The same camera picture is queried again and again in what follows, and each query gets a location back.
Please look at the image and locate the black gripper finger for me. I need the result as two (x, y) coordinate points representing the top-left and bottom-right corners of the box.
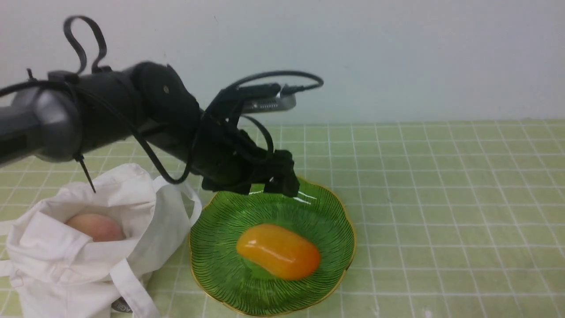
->
(202, 176), (252, 195)
(263, 150), (300, 197)

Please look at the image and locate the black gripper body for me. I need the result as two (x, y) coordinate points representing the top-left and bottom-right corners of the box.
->
(192, 113), (271, 184)

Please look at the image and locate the orange yellow mango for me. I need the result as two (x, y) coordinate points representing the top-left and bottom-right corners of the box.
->
(236, 223), (321, 280)

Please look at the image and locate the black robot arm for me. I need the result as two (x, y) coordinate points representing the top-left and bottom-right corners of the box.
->
(1, 62), (308, 197)

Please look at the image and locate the green glass fruit plate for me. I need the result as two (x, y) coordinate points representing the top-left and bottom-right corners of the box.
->
(189, 179), (357, 317)

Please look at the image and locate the white cloth tote bag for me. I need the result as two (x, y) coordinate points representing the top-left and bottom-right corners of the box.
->
(1, 163), (203, 318)

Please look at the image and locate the pink peach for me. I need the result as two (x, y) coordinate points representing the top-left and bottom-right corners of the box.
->
(65, 213), (126, 242)

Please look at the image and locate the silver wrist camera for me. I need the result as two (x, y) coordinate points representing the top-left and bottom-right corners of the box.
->
(207, 83), (297, 122)

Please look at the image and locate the black cable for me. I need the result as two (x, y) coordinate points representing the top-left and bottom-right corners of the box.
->
(0, 15), (324, 193)

